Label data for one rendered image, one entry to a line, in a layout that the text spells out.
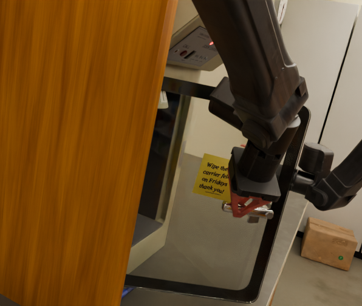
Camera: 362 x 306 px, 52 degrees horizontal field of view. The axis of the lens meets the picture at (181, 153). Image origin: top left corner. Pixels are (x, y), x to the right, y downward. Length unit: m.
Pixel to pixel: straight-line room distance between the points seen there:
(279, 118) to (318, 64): 3.23
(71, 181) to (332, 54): 3.24
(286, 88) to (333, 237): 3.09
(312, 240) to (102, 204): 3.00
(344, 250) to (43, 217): 3.07
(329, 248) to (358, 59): 1.65
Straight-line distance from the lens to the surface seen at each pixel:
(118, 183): 0.56
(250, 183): 0.56
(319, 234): 3.47
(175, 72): 0.78
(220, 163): 0.66
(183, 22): 0.59
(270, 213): 0.65
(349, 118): 3.65
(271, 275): 1.04
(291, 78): 0.42
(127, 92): 0.53
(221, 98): 0.53
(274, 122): 0.43
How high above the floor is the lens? 1.42
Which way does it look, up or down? 13 degrees down
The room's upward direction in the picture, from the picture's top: 12 degrees clockwise
